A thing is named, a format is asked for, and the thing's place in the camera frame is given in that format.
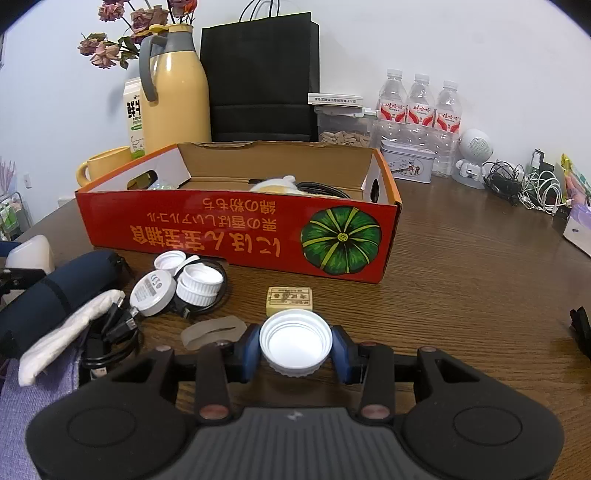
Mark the white wall outlet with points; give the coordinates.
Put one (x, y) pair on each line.
(27, 181)

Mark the colourful snack packet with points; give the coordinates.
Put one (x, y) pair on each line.
(577, 180)

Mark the small white bottle cap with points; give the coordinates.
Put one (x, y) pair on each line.
(190, 264)

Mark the ribbed white bottle cap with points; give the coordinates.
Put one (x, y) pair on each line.
(198, 286)

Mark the black paper bag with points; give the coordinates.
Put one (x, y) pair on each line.
(258, 78)

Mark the navy blue pouch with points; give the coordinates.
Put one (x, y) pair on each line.
(55, 295)

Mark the yellow mug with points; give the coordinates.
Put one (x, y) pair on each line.
(108, 166)

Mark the white round charger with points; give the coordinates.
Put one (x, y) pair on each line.
(152, 293)

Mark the small yellow box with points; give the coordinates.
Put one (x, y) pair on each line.
(289, 301)

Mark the clear seed container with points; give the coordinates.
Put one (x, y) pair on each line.
(344, 129)

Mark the translucent white container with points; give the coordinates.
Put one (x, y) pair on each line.
(30, 254)

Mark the metal shelf rack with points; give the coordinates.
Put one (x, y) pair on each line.
(14, 217)

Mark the red cardboard box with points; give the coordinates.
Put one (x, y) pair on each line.
(207, 230)

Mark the white robot speaker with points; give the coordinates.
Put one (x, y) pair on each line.
(475, 152)

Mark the yellow white plush toy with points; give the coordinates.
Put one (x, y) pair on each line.
(274, 184)

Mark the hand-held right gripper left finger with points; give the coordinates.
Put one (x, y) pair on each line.
(247, 355)

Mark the flat white box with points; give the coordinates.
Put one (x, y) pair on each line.
(334, 99)

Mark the white cloth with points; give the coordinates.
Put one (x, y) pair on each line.
(69, 332)

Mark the printed tin box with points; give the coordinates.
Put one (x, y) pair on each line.
(408, 164)

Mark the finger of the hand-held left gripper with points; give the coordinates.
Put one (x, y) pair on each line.
(8, 248)
(21, 277)

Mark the yellow thermos jug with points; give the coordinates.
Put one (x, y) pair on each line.
(178, 101)

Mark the purple wall sticker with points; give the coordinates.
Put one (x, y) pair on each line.
(7, 175)

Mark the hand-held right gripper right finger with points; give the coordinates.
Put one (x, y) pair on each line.
(344, 357)

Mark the clear water bottle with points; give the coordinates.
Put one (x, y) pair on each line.
(421, 110)
(449, 120)
(392, 106)

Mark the black glove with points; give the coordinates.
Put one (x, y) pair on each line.
(582, 327)

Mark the large white bottle cap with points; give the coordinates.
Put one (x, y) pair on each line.
(295, 344)

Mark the purple tissue pack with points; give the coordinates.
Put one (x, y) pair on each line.
(579, 230)

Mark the purple knitted cloth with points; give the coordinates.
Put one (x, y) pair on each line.
(32, 415)

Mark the white milk carton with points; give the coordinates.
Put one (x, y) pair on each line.
(134, 120)

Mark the dried pink flowers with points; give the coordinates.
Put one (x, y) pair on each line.
(111, 46)

